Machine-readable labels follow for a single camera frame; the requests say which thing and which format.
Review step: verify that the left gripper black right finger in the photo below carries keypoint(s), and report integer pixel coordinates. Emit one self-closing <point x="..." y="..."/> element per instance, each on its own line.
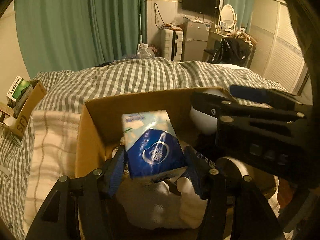
<point x="253" y="217"/>

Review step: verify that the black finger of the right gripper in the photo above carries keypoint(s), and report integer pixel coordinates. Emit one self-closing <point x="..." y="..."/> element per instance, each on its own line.
<point x="216" y="106"/>
<point x="272" y="97"/>

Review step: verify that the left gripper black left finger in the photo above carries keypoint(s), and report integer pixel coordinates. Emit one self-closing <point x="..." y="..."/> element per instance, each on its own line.
<point x="75" y="208"/>

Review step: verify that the white round lid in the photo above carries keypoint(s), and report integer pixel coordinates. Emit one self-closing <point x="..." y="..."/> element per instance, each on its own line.
<point x="205" y="123"/>

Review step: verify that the white tape roll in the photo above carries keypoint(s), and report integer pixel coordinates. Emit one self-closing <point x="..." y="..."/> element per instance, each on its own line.
<point x="232" y="168"/>

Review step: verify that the white sock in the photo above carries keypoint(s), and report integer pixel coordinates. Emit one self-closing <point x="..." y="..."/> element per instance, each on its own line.
<point x="150" y="206"/>

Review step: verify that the blue tissue pack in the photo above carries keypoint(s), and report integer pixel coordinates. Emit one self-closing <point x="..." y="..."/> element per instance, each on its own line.
<point x="153" y="150"/>

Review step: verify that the white toy figure bottle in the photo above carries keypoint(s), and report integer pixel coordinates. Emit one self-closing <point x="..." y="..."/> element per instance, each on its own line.
<point x="192" y="207"/>

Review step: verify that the clear plastic water bottle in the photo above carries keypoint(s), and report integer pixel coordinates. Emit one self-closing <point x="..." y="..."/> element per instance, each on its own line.
<point x="197" y="160"/>

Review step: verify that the person's hand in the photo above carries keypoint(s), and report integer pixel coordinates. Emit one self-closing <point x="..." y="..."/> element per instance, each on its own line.
<point x="285" y="193"/>

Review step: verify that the white louvered wardrobe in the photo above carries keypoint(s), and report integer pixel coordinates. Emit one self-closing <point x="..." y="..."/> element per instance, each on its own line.
<point x="277" y="55"/>

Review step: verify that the black jacket on chair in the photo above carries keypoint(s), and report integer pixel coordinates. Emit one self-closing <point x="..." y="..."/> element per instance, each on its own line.
<point x="232" y="51"/>

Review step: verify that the beige plaid blanket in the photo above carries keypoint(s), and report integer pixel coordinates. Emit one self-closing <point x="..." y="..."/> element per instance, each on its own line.
<point x="54" y="153"/>

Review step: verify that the silver mini fridge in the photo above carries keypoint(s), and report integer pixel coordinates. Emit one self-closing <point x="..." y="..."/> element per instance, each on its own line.
<point x="195" y="37"/>

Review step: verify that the white suitcase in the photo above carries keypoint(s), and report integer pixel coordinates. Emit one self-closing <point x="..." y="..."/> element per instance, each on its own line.
<point x="171" y="44"/>

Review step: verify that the large water jug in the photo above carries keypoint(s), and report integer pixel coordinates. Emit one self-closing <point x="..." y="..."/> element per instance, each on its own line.
<point x="144" y="51"/>

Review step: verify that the large open cardboard box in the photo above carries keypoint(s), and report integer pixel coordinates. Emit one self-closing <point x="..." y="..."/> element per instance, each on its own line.
<point x="99" y="132"/>

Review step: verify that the white oval mirror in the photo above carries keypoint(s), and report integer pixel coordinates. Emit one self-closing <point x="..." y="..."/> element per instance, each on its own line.
<point x="228" y="16"/>

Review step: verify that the small cardboard box SF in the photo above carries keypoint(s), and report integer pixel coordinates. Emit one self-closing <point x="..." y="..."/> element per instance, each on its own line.
<point x="19" y="124"/>

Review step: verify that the green gingham bed cover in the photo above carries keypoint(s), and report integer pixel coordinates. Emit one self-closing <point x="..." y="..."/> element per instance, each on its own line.
<point x="67" y="91"/>

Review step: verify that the green white medicine box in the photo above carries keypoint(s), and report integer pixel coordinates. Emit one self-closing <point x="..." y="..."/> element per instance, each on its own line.
<point x="16" y="90"/>

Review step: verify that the green curtain left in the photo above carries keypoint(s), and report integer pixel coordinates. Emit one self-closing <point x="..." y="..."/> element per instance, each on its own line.
<point x="56" y="35"/>

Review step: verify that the black wall television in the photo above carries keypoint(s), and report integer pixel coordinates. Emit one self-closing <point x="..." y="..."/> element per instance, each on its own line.
<point x="206" y="7"/>

